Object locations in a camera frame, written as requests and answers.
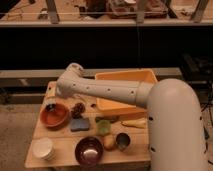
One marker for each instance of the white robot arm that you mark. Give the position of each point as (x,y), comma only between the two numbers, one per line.
(176,129)

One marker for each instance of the small metal cup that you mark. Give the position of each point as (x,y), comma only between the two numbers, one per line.
(122,141)

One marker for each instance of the white paper cup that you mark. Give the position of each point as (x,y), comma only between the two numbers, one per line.
(43,148)

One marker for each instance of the yellow plastic bin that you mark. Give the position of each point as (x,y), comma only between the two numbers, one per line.
(108,107)

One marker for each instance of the brown pine cone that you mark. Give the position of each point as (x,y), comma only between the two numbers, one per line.
(77,110)

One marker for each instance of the yellow banana toy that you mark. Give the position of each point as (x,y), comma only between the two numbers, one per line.
(138,123)

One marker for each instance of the blue sponge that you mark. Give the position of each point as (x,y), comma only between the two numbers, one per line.
(80,124)

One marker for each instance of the yellow round fruit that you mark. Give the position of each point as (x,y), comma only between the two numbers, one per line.
(108,142)

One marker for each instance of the wooden table board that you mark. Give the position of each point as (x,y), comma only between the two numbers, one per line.
(65,141)

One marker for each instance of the orange bowl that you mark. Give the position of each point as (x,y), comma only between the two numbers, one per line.
(54,116)

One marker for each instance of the dark purple bowl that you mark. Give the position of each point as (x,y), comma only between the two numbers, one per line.
(89,151)

